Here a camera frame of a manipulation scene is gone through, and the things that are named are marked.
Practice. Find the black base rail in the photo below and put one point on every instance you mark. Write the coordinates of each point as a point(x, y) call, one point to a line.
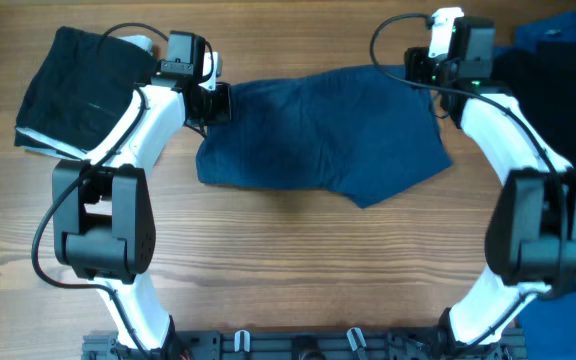
point(395, 344)

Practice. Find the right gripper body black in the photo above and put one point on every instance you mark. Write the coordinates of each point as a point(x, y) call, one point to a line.
point(422, 70)

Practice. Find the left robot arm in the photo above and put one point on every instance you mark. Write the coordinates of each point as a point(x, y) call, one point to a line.
point(103, 222)

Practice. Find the blue denim shorts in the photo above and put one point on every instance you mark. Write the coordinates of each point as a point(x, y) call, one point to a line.
point(351, 131)

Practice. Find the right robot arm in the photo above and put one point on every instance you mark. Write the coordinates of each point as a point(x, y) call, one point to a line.
point(487, 111)

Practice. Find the blue polo shirt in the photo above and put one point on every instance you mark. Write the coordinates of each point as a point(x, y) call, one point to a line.
point(563, 325)

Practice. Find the left white rail clip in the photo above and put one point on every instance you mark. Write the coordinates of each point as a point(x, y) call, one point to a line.
point(242, 342)

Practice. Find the folded black garment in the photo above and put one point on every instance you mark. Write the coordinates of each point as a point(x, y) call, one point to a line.
point(82, 89)

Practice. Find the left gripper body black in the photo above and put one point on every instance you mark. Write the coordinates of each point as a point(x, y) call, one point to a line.
point(215, 108)

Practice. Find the black t-shirt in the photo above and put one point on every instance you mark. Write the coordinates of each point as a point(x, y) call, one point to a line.
point(529, 238)

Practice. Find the right white rail clip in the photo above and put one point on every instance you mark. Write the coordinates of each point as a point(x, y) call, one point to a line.
point(356, 339)

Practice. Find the white rail clip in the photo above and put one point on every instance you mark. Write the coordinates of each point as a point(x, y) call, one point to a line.
point(356, 339)
point(242, 342)

